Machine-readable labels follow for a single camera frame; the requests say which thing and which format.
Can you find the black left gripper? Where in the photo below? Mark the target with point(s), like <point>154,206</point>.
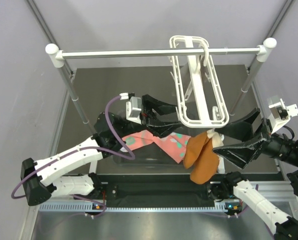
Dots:
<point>150,119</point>

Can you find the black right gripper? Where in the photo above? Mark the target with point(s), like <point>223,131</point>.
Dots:
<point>239,154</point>

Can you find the pink patterned sock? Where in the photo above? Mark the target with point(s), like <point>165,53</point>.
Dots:
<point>138,140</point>
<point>174,145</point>

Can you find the orange beige sock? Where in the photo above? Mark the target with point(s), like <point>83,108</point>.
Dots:
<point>207,164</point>

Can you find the white plastic clip hanger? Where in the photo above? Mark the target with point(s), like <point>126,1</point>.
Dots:
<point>199,66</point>

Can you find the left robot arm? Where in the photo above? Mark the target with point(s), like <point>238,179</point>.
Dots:
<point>123,116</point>

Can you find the clear plastic bin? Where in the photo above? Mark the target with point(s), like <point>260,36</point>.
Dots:
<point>151,156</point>

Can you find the grey beige sock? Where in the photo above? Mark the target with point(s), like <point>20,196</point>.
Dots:
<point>188,93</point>

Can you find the silver clothes rack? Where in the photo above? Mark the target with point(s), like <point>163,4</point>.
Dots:
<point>262,53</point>

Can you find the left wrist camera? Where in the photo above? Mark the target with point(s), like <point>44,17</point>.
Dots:
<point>134,109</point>

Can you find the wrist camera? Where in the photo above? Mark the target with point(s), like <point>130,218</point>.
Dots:
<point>280,114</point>
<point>134,109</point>

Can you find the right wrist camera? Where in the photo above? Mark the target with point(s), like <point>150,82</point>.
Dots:
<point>280,114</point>

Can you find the grey cable duct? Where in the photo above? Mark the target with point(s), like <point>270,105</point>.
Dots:
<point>218,207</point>

